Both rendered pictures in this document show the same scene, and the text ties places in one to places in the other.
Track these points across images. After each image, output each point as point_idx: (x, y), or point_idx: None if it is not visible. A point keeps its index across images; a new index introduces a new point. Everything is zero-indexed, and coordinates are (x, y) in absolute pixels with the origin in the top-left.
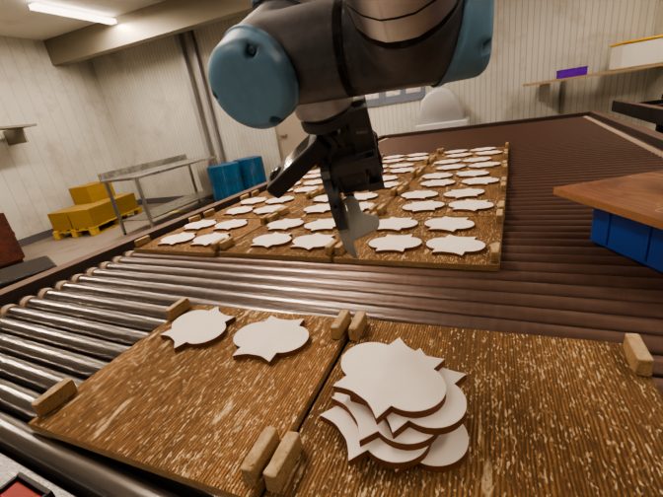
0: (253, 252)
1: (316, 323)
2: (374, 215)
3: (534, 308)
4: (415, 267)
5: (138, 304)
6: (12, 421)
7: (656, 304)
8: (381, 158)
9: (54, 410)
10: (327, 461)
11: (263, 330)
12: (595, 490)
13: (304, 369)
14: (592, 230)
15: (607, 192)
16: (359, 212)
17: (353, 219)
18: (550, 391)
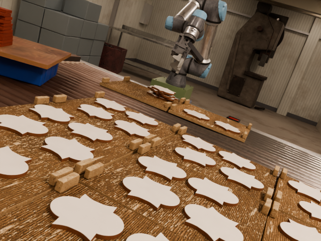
0: (242, 157)
1: (182, 113)
2: (172, 62)
3: (106, 93)
4: None
5: (280, 157)
6: (260, 134)
7: (72, 81)
8: (173, 47)
9: (247, 126)
10: (174, 100)
11: (199, 115)
12: (133, 85)
13: (182, 108)
14: (42, 79)
15: (41, 58)
16: (176, 62)
17: (177, 64)
18: (128, 88)
